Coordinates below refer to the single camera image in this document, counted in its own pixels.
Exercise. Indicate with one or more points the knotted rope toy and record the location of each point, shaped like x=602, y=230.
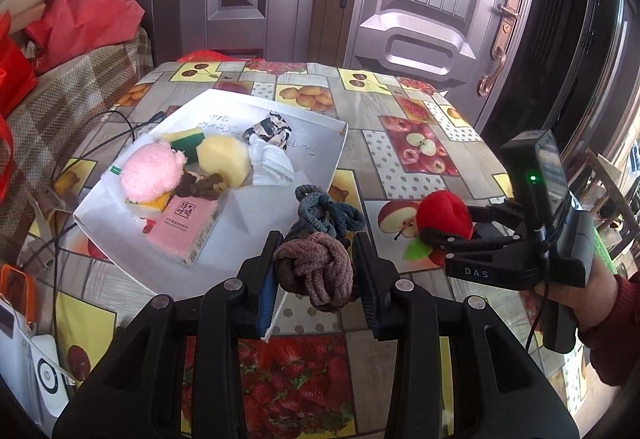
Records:
x=314, y=260

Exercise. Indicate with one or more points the yellow round sponge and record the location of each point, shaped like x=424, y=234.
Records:
x=225, y=156

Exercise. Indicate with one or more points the white device with ring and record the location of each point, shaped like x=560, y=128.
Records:
x=29, y=360

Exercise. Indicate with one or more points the person right hand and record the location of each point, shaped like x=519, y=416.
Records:
x=591, y=304

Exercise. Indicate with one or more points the yellow tissue pack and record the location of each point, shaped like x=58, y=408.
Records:
x=150, y=210

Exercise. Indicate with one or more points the red apple plush toy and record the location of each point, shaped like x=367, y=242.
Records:
x=444, y=212

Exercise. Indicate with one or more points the yellow green scrub sponge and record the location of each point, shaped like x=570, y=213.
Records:
x=186, y=142

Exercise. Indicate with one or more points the pink red plastic bag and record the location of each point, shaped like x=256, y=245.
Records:
x=71, y=28

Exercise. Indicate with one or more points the white cardboard tray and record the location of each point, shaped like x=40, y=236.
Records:
x=245, y=215

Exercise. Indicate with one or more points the leopard print scrunchie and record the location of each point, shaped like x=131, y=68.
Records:
x=274, y=129

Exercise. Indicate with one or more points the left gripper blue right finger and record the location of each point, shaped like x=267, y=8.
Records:
x=373, y=282

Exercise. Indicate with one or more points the green Doublemint pillow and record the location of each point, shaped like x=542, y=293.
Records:
x=600, y=251

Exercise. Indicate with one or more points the red gift bag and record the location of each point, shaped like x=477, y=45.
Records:
x=17, y=80

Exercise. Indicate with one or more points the copper door handle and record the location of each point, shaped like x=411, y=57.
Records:
x=509, y=13

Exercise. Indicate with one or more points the pink fluffy plush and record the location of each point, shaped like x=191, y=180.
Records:
x=151, y=171

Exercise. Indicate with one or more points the white cloth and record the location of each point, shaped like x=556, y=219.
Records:
x=271, y=166

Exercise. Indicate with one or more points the red bag behind table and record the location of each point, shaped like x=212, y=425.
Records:
x=205, y=55

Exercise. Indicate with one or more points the pink tissue pack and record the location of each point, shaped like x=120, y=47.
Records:
x=183, y=230

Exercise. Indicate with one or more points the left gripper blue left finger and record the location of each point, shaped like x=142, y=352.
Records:
x=259, y=277

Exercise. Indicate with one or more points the plaid sofa cover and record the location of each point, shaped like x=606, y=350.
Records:
x=52, y=118

